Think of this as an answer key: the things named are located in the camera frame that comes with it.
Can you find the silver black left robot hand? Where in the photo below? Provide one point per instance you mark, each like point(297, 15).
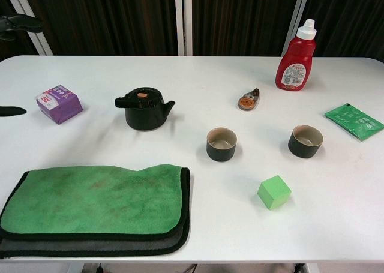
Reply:
point(9, 111)

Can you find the black teapot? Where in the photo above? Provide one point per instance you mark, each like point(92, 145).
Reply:
point(144, 117)

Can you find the dark cup beige inside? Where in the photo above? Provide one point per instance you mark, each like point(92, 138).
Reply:
point(220, 153)
point(303, 151)

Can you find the purple tissue pack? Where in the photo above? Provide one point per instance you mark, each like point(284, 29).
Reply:
point(60, 108)

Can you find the green folded towel black trim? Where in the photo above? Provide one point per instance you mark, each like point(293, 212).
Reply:
point(90, 201)

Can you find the black pleated curtain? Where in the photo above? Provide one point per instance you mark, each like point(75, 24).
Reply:
point(120, 15)

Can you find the green foam cube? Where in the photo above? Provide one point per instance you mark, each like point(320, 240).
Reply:
point(273, 195)

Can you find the red sauce bottle white cap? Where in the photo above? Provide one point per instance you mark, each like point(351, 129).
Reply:
point(295, 54)

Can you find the green sachet packet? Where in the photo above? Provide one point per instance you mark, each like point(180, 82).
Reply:
point(354, 120)

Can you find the white frame post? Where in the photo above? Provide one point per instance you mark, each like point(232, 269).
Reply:
point(298, 12)
point(43, 48)
point(180, 21)

